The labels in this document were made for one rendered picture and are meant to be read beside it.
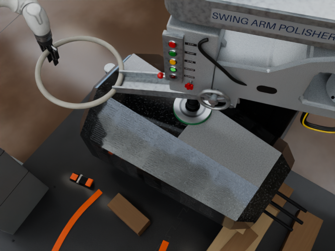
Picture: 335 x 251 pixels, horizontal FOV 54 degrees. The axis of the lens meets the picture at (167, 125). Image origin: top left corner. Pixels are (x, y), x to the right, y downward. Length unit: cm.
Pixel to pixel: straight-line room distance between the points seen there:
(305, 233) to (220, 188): 90
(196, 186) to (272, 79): 75
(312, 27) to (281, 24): 9
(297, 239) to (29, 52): 282
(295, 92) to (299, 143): 143
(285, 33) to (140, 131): 102
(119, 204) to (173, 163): 71
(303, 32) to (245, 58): 29
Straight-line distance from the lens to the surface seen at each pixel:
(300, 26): 114
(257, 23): 114
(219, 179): 176
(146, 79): 182
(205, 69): 137
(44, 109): 305
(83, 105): 179
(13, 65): 345
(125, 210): 237
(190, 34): 123
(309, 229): 251
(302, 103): 149
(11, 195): 238
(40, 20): 181
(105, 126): 200
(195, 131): 179
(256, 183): 172
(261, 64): 134
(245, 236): 225
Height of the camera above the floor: 242
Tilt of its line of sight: 62 degrees down
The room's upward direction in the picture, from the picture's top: 4 degrees counter-clockwise
